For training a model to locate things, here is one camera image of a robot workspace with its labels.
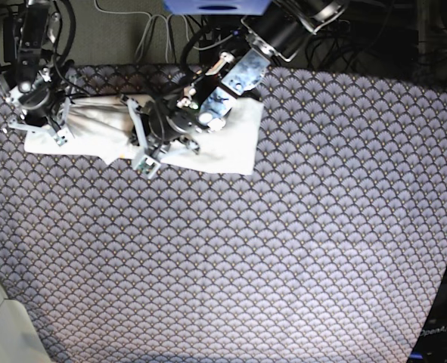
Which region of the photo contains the fan-patterned grey tablecloth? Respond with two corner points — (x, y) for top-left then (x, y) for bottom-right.
(0, 67), (447, 362)

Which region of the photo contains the white printed T-shirt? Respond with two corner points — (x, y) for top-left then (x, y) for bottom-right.
(24, 96), (264, 175)

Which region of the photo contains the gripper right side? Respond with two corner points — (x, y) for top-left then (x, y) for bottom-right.
(3, 75), (70, 127)

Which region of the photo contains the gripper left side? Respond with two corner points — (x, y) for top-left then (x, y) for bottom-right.
(129, 101), (204, 154)

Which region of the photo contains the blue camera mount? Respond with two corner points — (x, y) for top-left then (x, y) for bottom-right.
(163, 0), (272, 15)

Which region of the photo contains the white cable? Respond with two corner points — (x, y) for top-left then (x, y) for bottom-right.
(94, 0), (231, 64)

